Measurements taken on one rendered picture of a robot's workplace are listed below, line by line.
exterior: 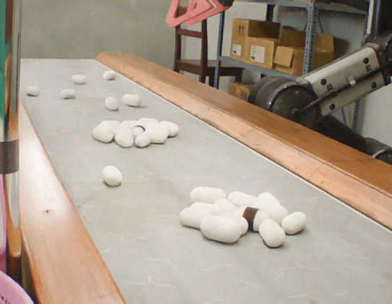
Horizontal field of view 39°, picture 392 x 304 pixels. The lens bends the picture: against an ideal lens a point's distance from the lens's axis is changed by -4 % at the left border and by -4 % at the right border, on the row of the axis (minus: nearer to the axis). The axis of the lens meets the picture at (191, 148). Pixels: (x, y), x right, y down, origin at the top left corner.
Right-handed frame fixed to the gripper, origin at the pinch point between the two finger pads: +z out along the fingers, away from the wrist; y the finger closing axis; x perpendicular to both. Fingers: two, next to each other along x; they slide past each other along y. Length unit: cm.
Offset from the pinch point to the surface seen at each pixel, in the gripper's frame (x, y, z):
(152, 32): 103, 438, 125
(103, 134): -6.8, -19.6, 14.7
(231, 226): -25, -46, -1
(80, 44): 136, 393, 170
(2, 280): -16, -64, 5
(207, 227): -23, -46, 1
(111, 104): -0.6, 1.9, 20.0
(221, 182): -22.3, -28.1, 3.7
